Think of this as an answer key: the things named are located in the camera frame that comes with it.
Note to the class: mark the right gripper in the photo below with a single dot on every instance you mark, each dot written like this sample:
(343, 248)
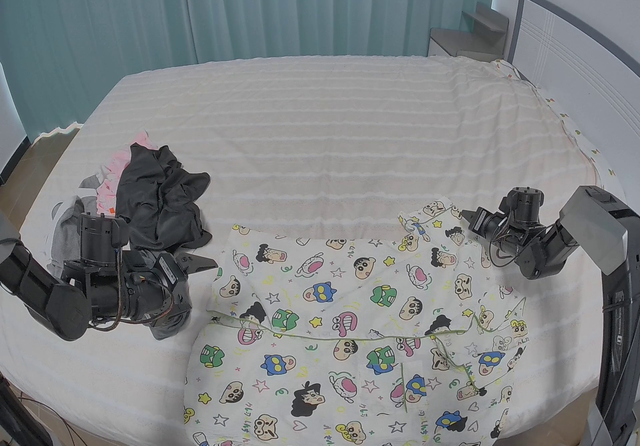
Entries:
(487, 224)

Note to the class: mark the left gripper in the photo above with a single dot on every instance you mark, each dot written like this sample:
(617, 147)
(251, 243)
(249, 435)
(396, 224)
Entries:
(150, 294)

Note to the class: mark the white printed pyjama top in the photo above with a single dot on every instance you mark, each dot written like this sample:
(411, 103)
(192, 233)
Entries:
(325, 334)

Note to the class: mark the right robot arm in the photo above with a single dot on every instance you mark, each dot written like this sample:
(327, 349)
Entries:
(595, 229)

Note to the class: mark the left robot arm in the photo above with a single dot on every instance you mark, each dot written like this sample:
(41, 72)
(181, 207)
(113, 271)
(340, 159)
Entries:
(50, 294)

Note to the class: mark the dark grey garment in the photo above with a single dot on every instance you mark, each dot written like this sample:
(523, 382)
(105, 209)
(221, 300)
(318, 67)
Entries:
(167, 329)

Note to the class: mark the black garment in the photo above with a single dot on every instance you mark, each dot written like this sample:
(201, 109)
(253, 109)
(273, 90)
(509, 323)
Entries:
(150, 199)

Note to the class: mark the pink garment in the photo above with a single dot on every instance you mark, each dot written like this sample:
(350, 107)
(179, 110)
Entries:
(107, 194)

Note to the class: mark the grey and white garment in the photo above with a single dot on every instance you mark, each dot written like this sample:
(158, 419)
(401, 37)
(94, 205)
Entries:
(65, 229)

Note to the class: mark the bed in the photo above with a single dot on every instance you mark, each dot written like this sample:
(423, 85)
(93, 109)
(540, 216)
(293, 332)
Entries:
(350, 134)

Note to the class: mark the grey bedside table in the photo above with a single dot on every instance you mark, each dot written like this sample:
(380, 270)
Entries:
(460, 41)

